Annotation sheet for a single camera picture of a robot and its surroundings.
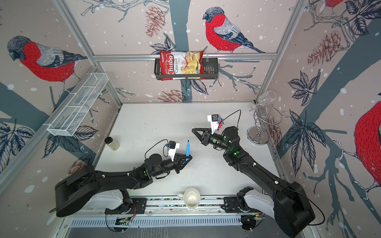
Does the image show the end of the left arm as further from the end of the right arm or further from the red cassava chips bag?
the red cassava chips bag

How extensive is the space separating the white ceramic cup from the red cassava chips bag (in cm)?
66

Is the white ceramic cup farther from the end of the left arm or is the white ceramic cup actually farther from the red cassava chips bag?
the red cassava chips bag

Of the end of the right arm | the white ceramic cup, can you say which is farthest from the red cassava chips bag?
the white ceramic cup

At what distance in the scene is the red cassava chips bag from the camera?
873 mm

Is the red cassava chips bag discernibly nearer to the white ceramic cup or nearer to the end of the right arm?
the end of the right arm

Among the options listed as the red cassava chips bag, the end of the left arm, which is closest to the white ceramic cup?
the end of the left arm

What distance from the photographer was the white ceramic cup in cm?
70
